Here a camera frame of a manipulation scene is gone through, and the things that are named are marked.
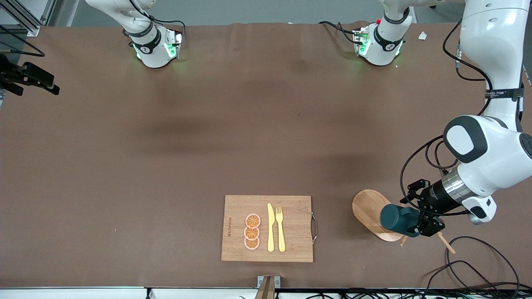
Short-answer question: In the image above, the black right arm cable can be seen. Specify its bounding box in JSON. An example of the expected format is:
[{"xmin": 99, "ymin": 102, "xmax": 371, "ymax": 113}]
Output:
[{"xmin": 0, "ymin": 25, "xmax": 45, "ymax": 57}]

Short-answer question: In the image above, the black looped cable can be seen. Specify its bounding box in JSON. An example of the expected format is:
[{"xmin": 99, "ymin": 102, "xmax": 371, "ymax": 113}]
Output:
[
  {"xmin": 424, "ymin": 260, "xmax": 507, "ymax": 297},
  {"xmin": 446, "ymin": 236, "xmax": 520, "ymax": 291}
]

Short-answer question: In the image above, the yellow plastic knife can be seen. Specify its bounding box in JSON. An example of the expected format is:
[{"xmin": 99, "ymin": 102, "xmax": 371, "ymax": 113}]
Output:
[{"xmin": 267, "ymin": 203, "xmax": 276, "ymax": 252}]

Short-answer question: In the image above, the yellow plastic fork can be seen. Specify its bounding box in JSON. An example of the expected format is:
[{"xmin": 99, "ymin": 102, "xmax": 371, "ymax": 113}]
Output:
[{"xmin": 276, "ymin": 207, "xmax": 286, "ymax": 252}]

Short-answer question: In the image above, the bamboo cutting board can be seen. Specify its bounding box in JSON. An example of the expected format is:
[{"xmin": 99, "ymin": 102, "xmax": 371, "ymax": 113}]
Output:
[{"xmin": 221, "ymin": 195, "xmax": 318, "ymax": 263}]

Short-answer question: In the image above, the aluminium post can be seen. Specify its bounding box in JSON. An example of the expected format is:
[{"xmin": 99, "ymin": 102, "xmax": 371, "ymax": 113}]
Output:
[{"xmin": 254, "ymin": 277, "xmax": 276, "ymax": 299}]

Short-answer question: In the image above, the black right base cable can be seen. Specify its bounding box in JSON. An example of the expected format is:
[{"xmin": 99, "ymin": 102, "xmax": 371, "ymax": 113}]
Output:
[{"xmin": 148, "ymin": 16, "xmax": 186, "ymax": 42}]

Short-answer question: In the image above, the aluminium frame profile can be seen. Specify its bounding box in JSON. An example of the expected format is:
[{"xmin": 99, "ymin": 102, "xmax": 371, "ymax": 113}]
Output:
[{"xmin": 0, "ymin": 0, "xmax": 79, "ymax": 37}]

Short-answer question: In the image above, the black cable bundle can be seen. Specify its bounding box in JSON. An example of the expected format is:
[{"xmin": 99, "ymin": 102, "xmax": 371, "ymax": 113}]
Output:
[{"xmin": 287, "ymin": 288, "xmax": 532, "ymax": 299}]

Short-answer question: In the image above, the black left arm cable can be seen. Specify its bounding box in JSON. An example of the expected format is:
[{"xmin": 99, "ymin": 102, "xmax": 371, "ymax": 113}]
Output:
[{"xmin": 399, "ymin": 19, "xmax": 493, "ymax": 217}]

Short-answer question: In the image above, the metal post bracket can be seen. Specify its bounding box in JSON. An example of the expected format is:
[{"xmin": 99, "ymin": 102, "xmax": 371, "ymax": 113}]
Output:
[{"xmin": 257, "ymin": 275, "xmax": 281, "ymax": 289}]

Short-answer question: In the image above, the wooden mug tree stand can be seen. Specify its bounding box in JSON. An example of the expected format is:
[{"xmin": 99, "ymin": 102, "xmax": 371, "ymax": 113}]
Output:
[{"xmin": 352, "ymin": 189, "xmax": 456, "ymax": 255}]

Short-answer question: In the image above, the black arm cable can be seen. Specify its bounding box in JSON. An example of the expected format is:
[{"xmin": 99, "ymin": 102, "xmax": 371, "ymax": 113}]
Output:
[
  {"xmin": 0, "ymin": 25, "xmax": 45, "ymax": 57},
  {"xmin": 399, "ymin": 19, "xmax": 493, "ymax": 217}
]

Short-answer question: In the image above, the black base cable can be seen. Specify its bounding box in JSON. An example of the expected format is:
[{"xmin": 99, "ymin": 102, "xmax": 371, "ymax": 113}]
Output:
[
  {"xmin": 148, "ymin": 16, "xmax": 186, "ymax": 42},
  {"xmin": 318, "ymin": 21, "xmax": 359, "ymax": 44}
]

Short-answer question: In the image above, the teal cup with handle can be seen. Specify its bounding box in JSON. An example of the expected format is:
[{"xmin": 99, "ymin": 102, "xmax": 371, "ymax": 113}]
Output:
[{"xmin": 379, "ymin": 203, "xmax": 421, "ymax": 238}]

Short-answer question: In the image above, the black left base cable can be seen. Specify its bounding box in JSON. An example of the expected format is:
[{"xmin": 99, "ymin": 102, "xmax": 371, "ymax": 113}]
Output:
[{"xmin": 318, "ymin": 21, "xmax": 359, "ymax": 44}]

